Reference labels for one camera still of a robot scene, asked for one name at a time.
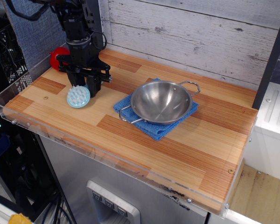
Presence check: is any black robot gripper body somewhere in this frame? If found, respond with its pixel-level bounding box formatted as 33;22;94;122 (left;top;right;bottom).
56;38;112;82

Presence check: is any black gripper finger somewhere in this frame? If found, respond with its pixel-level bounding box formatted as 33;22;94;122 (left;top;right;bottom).
86;76;101;98
67;71;86;87

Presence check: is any light blue scrub brush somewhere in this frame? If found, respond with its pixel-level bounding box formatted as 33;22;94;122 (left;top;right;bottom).
67;84;92;108

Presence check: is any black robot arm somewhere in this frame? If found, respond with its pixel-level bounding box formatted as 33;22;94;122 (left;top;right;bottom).
32;0;112;98

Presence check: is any stainless steel pot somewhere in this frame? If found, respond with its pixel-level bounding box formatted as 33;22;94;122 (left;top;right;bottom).
119;80;200;125

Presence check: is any red toy tomato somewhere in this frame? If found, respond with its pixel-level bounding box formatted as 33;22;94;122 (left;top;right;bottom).
50;47;70;70

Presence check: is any blue folded cloth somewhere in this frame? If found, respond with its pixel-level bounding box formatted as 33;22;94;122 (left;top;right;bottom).
113;78;198;140

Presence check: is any clear acrylic table guard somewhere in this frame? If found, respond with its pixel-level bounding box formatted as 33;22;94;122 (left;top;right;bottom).
0;49;257;216

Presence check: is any black plastic crate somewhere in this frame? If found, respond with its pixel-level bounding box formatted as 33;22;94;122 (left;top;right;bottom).
0;19;27;84

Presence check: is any silver cabinet with dispenser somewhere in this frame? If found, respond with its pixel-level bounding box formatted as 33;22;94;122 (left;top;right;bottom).
40;137;208;224

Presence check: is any white toy sink unit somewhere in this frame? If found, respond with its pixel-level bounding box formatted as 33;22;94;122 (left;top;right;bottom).
243;83;280;179

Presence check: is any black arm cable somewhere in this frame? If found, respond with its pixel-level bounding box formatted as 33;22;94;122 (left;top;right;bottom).
4;0;108;51

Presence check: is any dark grey right post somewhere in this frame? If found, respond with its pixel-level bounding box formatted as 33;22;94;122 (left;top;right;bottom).
252;28;280;110

